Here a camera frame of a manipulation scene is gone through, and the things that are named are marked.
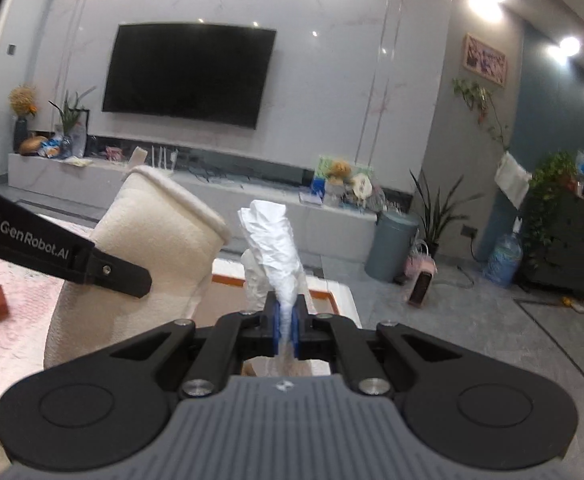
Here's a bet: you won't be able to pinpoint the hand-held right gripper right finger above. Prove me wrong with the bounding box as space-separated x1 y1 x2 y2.
291 292 503 397

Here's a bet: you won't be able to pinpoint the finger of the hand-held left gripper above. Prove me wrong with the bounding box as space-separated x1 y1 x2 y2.
86 250 153 299

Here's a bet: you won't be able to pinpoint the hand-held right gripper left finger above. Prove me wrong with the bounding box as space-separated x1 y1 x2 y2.
66 292 281 398

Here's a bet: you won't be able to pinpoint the white storage box orange rim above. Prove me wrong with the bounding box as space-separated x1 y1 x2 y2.
211 259 361 377

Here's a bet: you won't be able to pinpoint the cream fleece cloth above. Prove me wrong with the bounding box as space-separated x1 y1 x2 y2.
44 165 233 368

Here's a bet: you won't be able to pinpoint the white plastic bag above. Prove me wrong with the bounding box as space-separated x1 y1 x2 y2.
238 200 317 361

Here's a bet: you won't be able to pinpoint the grey television cabinet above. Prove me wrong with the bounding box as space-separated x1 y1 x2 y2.
6 135 380 263

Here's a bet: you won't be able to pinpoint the dark vase yellow flowers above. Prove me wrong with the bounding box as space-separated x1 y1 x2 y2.
9 85 38 153

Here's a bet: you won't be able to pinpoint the pink printed blanket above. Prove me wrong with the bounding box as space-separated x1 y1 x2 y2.
0 212 97 411

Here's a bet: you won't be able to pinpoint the grey trash bin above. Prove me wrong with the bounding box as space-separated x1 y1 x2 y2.
364 210 420 282

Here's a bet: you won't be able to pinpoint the white router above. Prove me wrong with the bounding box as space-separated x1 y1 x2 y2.
142 145 180 171

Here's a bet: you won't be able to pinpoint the green plant in glass vase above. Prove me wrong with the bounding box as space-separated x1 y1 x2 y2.
48 86 97 158

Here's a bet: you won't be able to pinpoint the potted snake plant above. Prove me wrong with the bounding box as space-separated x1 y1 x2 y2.
409 167 485 261

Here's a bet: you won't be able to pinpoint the blue water jug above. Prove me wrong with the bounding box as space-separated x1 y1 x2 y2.
482 217 524 288

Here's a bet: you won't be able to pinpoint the white hanging cloth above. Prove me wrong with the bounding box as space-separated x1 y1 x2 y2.
494 152 533 208

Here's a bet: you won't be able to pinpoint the dark cabinet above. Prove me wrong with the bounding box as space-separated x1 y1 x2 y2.
519 187 584 298

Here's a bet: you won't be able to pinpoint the hanging vine plant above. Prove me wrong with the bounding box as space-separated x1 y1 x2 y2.
452 77 512 153

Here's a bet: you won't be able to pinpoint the leafy green potted plant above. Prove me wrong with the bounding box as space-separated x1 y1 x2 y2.
527 150 580 251

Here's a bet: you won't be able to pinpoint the pink handled bag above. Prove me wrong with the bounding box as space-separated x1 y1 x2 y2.
406 240 435 272

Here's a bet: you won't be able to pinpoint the wall-mounted black television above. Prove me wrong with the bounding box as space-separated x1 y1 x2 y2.
102 22 277 130

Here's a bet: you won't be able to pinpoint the framed wall picture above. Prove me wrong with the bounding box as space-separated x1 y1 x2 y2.
463 33 509 87

